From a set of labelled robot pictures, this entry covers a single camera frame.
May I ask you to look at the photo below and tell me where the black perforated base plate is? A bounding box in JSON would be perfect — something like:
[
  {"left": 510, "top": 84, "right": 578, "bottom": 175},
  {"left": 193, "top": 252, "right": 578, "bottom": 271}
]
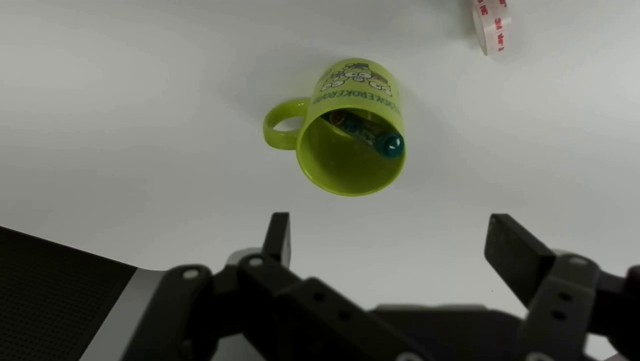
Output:
[{"left": 0, "top": 228, "right": 136, "bottom": 361}]

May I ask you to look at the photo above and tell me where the lime green mug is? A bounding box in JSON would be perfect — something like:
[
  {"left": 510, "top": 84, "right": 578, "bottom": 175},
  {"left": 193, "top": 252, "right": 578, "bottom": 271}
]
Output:
[{"left": 263, "top": 59, "right": 407, "bottom": 197}]

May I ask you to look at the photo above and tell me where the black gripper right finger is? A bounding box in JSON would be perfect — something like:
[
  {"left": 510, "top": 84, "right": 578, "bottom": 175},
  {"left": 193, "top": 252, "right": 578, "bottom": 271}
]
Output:
[{"left": 485, "top": 212, "right": 557, "bottom": 307}]

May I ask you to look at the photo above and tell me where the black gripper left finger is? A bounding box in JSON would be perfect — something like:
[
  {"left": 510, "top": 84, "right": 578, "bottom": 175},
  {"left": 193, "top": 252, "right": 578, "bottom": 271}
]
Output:
[{"left": 263, "top": 212, "right": 291, "bottom": 268}]

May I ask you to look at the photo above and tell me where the small white tape roll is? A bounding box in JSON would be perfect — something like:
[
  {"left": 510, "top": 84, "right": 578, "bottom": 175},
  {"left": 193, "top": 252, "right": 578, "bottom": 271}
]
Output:
[{"left": 471, "top": 0, "right": 512, "bottom": 56}]

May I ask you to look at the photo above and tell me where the dark green marker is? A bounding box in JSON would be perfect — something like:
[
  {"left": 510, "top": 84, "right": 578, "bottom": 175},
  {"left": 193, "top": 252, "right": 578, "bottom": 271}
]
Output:
[{"left": 323, "top": 108, "right": 404, "bottom": 159}]

